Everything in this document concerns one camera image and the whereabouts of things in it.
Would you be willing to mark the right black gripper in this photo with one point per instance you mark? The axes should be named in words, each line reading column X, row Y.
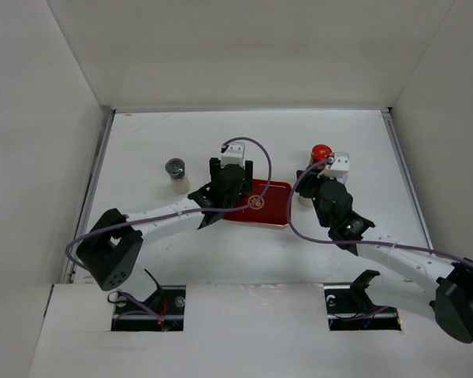
column 308, row 179

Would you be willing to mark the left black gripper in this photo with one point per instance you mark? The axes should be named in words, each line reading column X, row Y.
column 245, row 187

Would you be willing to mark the black cap white bottle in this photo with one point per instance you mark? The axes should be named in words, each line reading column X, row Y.
column 304, row 201

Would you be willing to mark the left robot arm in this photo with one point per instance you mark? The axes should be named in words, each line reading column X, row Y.
column 111, row 256

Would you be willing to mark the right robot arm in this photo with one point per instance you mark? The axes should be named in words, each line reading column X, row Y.
column 439, row 285

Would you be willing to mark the silver lid glass jar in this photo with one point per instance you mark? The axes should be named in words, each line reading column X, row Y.
column 343, row 179

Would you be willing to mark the red tray with gold emblem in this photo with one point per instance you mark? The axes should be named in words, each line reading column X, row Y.
column 269, row 211

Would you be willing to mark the clear lid white shaker bottle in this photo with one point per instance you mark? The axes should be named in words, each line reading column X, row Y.
column 175, row 168

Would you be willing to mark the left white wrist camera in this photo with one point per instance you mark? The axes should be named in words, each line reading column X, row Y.
column 232, row 154

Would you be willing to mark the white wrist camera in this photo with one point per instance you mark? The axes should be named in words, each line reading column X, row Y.
column 232, row 154
column 338, row 165

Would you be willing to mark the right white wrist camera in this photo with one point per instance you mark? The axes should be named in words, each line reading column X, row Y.
column 338, row 165

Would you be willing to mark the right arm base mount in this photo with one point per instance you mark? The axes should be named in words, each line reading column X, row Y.
column 350, row 309

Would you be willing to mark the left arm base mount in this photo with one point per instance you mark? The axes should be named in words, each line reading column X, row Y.
column 163, row 311

